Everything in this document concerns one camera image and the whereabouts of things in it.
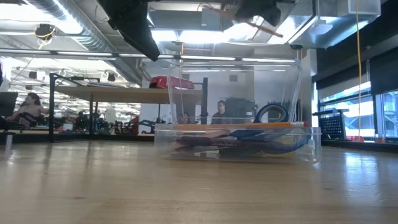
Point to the blue scissors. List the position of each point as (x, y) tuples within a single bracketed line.
[(270, 106)]

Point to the black overhead camera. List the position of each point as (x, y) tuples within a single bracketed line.
[(44, 31)]

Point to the black cabinet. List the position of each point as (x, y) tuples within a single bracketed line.
[(241, 110)]

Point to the person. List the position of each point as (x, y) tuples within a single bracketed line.
[(185, 119), (220, 113), (31, 107)]

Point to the red stapler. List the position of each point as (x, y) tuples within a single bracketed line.
[(171, 82)]

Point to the black monitor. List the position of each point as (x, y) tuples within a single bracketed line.
[(7, 104)]

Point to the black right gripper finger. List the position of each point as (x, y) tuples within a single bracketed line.
[(258, 9)]

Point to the yellow pencil with eraser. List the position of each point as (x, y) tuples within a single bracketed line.
[(270, 32), (233, 126)]

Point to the black perforated panel stand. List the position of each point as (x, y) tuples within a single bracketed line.
[(334, 126)]

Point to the overhead LED light bar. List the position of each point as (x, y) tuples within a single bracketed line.
[(202, 58)]

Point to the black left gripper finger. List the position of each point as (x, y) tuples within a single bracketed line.
[(133, 28)]

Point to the clear plastic box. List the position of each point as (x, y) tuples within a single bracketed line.
[(186, 155)]

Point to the wooden shelf with black frame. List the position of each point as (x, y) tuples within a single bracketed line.
[(124, 95)]

